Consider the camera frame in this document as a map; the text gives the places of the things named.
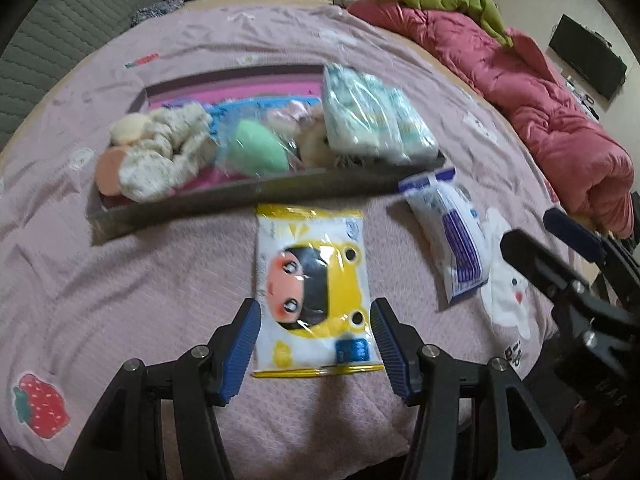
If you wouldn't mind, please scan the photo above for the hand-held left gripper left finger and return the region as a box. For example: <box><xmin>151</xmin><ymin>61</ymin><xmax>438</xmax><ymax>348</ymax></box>
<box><xmin>65</xmin><ymin>297</ymin><xmax>263</xmax><ymax>480</ymax></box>

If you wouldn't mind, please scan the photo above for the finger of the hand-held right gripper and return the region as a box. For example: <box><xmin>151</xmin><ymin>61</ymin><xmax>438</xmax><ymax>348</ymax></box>
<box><xmin>542</xmin><ymin>208</ymin><xmax>640</xmax><ymax>311</ymax></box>
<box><xmin>500</xmin><ymin>229</ymin><xmax>591</xmax><ymax>311</ymax></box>

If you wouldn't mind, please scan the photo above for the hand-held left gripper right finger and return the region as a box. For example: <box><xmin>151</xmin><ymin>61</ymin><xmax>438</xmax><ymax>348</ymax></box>
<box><xmin>370</xmin><ymin>297</ymin><xmax>576</xmax><ymax>480</ymax></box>

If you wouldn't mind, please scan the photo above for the blue and white tissue packet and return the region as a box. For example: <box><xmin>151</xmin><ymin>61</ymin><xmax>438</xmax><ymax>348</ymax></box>
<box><xmin>398</xmin><ymin>167</ymin><xmax>491</xmax><ymax>306</ymax></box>

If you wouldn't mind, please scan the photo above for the yellow cartoon wet wipes packet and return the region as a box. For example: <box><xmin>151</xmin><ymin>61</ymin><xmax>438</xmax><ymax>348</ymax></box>
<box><xmin>251</xmin><ymin>203</ymin><xmax>385</xmax><ymax>378</ymax></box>

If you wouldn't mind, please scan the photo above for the shallow brown cardboard box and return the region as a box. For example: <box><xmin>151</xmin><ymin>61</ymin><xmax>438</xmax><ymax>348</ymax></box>
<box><xmin>87</xmin><ymin>62</ymin><xmax>448</xmax><ymax>246</ymax></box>

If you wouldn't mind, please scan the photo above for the green tissue packet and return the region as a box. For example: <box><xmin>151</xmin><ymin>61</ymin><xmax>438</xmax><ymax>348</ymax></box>
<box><xmin>380</xmin><ymin>85</ymin><xmax>441</xmax><ymax>163</ymax></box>
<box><xmin>322</xmin><ymin>64</ymin><xmax>398</xmax><ymax>153</ymax></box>

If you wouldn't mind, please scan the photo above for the leopard print scrunchie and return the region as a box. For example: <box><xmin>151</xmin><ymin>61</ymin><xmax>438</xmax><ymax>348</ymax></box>
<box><xmin>332</xmin><ymin>152</ymin><xmax>386</xmax><ymax>171</ymax></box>

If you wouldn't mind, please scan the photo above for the green makeup sponge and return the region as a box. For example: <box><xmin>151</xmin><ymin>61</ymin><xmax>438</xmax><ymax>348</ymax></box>
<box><xmin>215</xmin><ymin>110</ymin><xmax>301</xmax><ymax>178</ymax></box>

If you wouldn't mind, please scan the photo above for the white floral scrunchie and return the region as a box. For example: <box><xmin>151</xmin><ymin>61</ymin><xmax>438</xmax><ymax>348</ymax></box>
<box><xmin>120</xmin><ymin>105</ymin><xmax>221</xmax><ymax>203</ymax></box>

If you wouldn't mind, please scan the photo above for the beige plush bunny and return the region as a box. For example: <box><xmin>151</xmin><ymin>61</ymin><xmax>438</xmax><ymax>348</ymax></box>
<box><xmin>265</xmin><ymin>100</ymin><xmax>336</xmax><ymax>168</ymax></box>

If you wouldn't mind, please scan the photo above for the peach makeup sponge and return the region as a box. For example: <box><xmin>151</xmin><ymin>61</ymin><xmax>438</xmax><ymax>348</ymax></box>
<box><xmin>95</xmin><ymin>146</ymin><xmax>132</xmax><ymax>197</ymax></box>

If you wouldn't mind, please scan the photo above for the cream plush doll purple dress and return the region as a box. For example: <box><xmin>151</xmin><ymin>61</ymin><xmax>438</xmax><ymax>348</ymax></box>
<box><xmin>110</xmin><ymin>101</ymin><xmax>206</xmax><ymax>148</ymax></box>

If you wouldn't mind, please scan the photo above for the purple printed bed blanket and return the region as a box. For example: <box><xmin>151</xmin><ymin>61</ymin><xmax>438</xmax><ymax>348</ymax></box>
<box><xmin>0</xmin><ymin>0</ymin><xmax>561</xmax><ymax>466</ymax></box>

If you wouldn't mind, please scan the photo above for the pink quilt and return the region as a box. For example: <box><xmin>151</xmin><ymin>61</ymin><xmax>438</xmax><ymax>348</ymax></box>
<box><xmin>347</xmin><ymin>0</ymin><xmax>636</xmax><ymax>238</ymax></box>

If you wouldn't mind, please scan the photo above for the cluttered white tv shelf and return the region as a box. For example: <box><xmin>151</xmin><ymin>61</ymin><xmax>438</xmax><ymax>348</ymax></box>
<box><xmin>565</xmin><ymin>77</ymin><xmax>598</xmax><ymax>121</ymax></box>

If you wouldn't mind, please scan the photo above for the green garment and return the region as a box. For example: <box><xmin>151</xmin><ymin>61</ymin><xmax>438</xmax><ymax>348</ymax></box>
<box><xmin>364</xmin><ymin>0</ymin><xmax>513</xmax><ymax>48</ymax></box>

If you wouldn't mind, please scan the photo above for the blue patterned knit cloth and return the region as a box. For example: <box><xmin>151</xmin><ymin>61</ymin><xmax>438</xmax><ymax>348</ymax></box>
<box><xmin>131</xmin><ymin>0</ymin><xmax>186</xmax><ymax>28</ymax></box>

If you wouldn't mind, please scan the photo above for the grey quilted headboard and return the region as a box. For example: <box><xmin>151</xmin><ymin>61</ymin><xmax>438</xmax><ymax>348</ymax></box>
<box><xmin>0</xmin><ymin>0</ymin><xmax>163</xmax><ymax>151</ymax></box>

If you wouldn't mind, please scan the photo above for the black wall television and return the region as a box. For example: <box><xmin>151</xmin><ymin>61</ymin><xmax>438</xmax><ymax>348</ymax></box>
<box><xmin>547</xmin><ymin>14</ymin><xmax>628</xmax><ymax>101</ymax></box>

